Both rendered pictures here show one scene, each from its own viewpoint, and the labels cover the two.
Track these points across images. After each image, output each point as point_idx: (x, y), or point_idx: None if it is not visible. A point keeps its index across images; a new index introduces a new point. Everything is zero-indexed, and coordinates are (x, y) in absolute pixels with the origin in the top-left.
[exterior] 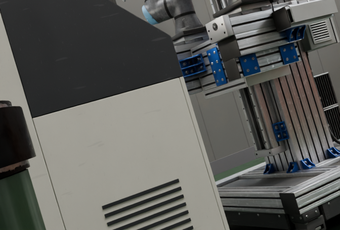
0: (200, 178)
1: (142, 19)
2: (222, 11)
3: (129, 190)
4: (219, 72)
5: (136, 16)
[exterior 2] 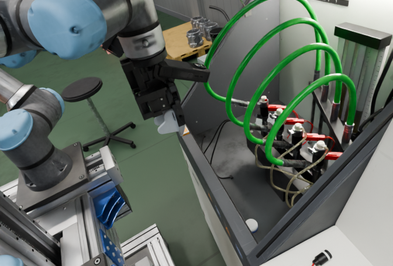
0: None
1: (185, 94)
2: (85, 165)
3: None
4: (117, 251)
5: (188, 89)
